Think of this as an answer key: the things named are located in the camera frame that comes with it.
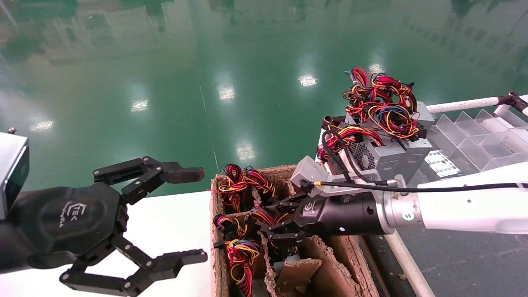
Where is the long white pipe rail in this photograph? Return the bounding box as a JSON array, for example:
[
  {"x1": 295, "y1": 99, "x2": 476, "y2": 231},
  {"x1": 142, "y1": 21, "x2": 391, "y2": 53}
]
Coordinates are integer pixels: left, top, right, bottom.
[{"x1": 318, "y1": 128, "x2": 436, "y2": 297}]

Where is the clear acrylic compartment tray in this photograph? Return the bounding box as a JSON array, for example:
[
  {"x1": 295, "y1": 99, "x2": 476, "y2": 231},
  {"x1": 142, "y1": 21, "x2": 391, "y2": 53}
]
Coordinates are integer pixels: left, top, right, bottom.
[{"x1": 429, "y1": 108, "x2": 528, "y2": 172}]

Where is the brown cardboard box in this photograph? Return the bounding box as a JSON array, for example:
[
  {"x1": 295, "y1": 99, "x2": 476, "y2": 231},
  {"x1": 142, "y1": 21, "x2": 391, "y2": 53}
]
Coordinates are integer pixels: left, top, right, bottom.
[{"x1": 209, "y1": 162, "x2": 380, "y2": 297}]

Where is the short white pipe rail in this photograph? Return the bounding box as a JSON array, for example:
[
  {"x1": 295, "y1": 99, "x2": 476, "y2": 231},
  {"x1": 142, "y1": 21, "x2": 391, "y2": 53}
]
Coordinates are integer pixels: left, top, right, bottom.
[{"x1": 493, "y1": 94, "x2": 528, "y2": 118}]

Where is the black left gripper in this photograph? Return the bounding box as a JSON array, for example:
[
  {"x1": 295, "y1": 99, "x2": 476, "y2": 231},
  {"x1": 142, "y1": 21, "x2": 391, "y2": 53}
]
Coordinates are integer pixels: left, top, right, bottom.
[{"x1": 10, "y1": 156, "x2": 208, "y2": 297}]

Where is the thin black cable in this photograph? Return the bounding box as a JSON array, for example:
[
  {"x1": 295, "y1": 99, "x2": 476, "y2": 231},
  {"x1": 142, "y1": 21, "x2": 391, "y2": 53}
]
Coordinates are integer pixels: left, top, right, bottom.
[{"x1": 313, "y1": 181, "x2": 528, "y2": 193}]

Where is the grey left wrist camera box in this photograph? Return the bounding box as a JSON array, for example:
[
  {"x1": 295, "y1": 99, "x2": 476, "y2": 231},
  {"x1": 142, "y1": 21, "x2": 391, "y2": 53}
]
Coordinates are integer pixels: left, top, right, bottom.
[{"x1": 0, "y1": 127, "x2": 30, "y2": 220}]

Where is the thick black cable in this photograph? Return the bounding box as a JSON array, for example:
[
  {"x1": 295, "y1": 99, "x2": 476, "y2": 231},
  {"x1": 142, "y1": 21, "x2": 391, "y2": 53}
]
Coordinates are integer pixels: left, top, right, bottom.
[{"x1": 321, "y1": 131, "x2": 390, "y2": 186}]

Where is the black pipe joint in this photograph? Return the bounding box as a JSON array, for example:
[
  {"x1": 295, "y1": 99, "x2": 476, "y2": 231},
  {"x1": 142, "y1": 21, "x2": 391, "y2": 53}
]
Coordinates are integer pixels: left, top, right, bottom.
[
  {"x1": 497, "y1": 92, "x2": 528, "y2": 115},
  {"x1": 323, "y1": 115, "x2": 346, "y2": 129}
]

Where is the brown cardboard divider grid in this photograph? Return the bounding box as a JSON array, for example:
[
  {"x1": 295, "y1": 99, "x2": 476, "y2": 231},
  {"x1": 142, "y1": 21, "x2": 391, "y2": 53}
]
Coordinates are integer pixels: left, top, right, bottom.
[{"x1": 212, "y1": 178, "x2": 361, "y2": 297}]

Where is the grey power supply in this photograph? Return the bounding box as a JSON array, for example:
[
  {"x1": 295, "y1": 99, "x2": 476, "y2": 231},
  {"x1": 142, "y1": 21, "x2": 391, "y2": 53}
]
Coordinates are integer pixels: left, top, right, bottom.
[
  {"x1": 245, "y1": 166, "x2": 278, "y2": 207},
  {"x1": 317, "y1": 125, "x2": 407, "y2": 182},
  {"x1": 224, "y1": 238, "x2": 262, "y2": 297},
  {"x1": 247, "y1": 205, "x2": 301, "y2": 264},
  {"x1": 212, "y1": 214, "x2": 248, "y2": 248},
  {"x1": 414, "y1": 101, "x2": 436, "y2": 129},
  {"x1": 344, "y1": 67, "x2": 434, "y2": 182},
  {"x1": 211, "y1": 164, "x2": 250, "y2": 212}
]

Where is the white foam block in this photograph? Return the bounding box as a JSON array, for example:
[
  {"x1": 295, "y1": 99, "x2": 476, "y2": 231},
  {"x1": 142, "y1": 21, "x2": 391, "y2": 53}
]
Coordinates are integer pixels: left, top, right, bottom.
[{"x1": 478, "y1": 118, "x2": 511, "y2": 133}]

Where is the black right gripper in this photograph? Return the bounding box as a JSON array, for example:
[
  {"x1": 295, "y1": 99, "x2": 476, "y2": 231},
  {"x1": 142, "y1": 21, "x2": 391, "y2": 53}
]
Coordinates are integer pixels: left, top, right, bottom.
[{"x1": 256, "y1": 192, "x2": 386, "y2": 251}]

